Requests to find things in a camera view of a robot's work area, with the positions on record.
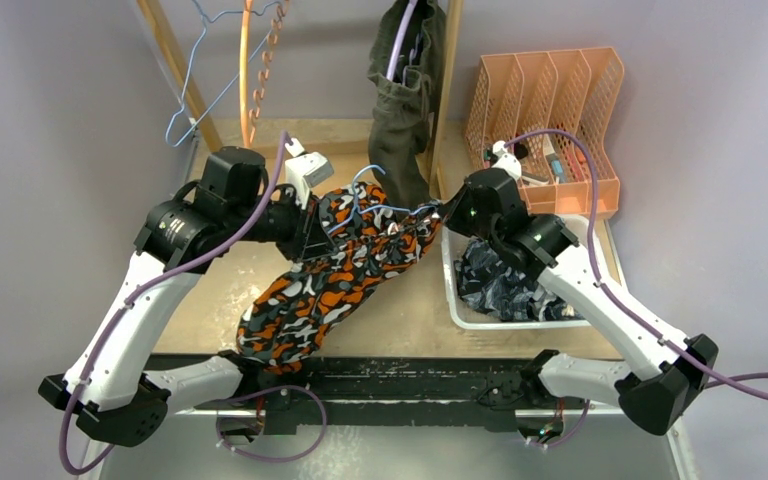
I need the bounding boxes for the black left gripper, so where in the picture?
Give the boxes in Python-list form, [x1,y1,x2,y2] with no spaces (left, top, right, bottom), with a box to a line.
[228,184,339,263]

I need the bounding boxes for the orange camouflage shorts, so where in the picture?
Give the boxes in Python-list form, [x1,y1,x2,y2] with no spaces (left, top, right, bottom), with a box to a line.
[236,182,442,374]

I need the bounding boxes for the dark leaf-print shorts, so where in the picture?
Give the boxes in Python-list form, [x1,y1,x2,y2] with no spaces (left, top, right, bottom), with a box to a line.
[454,238,582,323]

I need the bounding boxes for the orange plastic hanger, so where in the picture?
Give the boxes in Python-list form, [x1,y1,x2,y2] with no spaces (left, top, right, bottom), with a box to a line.
[238,1,291,147]

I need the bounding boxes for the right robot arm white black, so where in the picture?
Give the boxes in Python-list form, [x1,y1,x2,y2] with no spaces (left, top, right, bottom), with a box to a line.
[441,168,719,436]

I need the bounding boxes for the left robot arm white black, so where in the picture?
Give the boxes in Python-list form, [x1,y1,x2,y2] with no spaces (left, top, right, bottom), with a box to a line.
[38,142,333,447]

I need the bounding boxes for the olive green shorts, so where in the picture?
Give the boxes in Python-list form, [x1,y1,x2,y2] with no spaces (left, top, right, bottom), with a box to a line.
[367,1,446,210]

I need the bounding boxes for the purple plastic hanger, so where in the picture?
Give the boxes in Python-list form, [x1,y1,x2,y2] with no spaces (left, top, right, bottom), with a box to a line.
[385,0,418,81]

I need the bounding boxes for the white plastic basket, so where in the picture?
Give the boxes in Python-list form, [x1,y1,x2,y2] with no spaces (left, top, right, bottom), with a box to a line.
[441,228,588,331]

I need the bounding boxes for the items in file organizer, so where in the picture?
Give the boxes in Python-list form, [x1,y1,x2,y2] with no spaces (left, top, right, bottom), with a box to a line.
[481,133,586,187]

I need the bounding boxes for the wooden clothes rack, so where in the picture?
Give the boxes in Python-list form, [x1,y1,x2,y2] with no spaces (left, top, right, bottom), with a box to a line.
[135,1,464,194]

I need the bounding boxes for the orange plastic file organizer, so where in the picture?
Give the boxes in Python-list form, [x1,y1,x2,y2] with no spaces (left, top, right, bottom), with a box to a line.
[463,47,625,219]

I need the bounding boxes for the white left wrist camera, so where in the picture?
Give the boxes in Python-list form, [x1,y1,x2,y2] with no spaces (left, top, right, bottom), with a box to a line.
[284,137,334,207]

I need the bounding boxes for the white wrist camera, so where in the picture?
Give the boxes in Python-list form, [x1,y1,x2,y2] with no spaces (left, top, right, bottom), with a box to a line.
[284,137,334,207]
[487,140,522,181]

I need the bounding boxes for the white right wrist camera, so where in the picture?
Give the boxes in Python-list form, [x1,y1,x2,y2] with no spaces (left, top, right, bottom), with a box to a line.
[487,140,522,181]

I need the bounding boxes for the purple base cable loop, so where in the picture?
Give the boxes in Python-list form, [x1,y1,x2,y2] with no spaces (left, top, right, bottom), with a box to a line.
[214,384,329,464]

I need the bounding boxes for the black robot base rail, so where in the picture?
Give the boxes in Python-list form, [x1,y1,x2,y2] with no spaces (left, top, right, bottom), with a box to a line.
[174,357,585,435]

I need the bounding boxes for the aluminium frame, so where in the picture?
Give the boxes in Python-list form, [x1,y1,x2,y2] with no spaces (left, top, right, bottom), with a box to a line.
[92,402,694,479]

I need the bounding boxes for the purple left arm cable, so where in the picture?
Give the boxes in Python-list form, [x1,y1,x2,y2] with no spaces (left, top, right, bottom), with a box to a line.
[57,131,293,476]

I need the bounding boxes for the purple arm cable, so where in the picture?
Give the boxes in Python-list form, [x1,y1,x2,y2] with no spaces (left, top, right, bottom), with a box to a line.
[503,129,768,405]
[57,131,293,476]

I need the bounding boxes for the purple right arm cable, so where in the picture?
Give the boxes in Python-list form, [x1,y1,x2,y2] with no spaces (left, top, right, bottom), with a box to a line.
[503,129,768,405]

